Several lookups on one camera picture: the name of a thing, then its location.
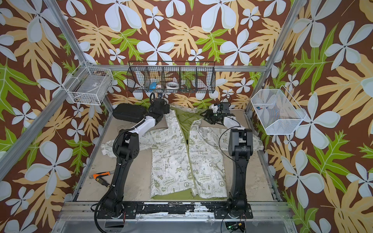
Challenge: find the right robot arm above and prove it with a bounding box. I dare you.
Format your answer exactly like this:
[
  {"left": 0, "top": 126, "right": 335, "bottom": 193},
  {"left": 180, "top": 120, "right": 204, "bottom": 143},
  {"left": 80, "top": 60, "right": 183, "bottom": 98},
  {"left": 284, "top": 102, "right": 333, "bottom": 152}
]
[{"left": 201, "top": 109, "right": 254, "bottom": 219}]

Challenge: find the white wire basket left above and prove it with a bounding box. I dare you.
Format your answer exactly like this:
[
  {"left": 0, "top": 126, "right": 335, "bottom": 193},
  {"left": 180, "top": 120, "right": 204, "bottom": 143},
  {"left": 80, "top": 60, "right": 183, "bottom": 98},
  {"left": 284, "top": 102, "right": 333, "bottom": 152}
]
[{"left": 65, "top": 66, "right": 113, "bottom": 105}]

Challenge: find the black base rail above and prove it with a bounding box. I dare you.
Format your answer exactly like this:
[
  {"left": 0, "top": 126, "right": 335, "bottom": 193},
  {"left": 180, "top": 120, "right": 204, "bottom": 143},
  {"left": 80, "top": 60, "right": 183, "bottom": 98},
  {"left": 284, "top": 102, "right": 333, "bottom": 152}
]
[{"left": 96, "top": 201, "right": 254, "bottom": 219}]

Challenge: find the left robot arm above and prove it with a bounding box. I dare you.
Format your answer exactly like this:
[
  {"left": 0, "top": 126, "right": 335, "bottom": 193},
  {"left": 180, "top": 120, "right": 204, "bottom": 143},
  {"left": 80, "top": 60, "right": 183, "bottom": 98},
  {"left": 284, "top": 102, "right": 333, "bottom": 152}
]
[{"left": 95, "top": 98, "right": 170, "bottom": 219}]

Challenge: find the white tape roll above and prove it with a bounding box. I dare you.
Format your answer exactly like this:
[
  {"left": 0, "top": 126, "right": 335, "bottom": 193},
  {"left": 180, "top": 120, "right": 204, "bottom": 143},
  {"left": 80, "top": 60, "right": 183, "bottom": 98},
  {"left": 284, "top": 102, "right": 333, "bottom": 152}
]
[{"left": 166, "top": 82, "right": 180, "bottom": 90}]

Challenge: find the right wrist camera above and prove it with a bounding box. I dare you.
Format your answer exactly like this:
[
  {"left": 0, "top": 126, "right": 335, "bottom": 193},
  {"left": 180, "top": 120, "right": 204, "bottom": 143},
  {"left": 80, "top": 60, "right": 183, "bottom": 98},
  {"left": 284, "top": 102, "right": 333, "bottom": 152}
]
[{"left": 210, "top": 102, "right": 231, "bottom": 114}]

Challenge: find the black wire basket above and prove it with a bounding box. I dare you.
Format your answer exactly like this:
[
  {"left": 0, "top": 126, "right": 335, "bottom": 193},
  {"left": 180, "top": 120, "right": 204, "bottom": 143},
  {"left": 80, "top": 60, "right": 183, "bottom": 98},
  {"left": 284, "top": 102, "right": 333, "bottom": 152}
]
[{"left": 125, "top": 61, "right": 216, "bottom": 93}]

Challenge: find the orange handled wrench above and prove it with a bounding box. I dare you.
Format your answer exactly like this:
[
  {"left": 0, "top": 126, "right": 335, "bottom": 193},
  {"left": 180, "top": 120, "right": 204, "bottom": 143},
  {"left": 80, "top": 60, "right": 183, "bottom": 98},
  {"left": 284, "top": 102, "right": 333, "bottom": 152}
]
[{"left": 89, "top": 171, "right": 114, "bottom": 179}]

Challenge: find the white mesh basket right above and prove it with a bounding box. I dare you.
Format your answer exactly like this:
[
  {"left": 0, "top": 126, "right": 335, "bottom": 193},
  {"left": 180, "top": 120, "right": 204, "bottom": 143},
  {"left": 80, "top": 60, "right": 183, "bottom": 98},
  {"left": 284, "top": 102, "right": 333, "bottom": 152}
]
[{"left": 251, "top": 86, "right": 307, "bottom": 136}]

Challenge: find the black zippered case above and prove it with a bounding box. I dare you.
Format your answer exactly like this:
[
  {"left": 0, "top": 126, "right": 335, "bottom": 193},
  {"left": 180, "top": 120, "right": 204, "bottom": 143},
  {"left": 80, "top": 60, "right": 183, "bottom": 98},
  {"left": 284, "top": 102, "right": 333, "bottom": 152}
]
[{"left": 113, "top": 103, "right": 147, "bottom": 123}]

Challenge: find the small green circuit board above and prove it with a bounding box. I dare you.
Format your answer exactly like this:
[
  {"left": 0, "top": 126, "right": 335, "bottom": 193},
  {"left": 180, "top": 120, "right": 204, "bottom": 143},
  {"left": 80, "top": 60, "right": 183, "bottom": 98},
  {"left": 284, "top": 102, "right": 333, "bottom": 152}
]
[{"left": 225, "top": 221, "right": 246, "bottom": 233}]

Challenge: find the blue object in basket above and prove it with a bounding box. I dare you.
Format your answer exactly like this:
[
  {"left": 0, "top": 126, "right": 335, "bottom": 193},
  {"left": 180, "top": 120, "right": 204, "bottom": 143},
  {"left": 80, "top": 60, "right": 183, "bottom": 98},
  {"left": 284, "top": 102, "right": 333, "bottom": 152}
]
[{"left": 149, "top": 82, "right": 157, "bottom": 90}]

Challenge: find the white green printed jacket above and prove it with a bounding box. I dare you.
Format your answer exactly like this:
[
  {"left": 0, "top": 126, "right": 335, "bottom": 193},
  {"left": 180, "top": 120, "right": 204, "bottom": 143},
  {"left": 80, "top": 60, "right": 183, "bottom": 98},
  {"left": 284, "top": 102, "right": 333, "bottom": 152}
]
[{"left": 100, "top": 105, "right": 264, "bottom": 201}]

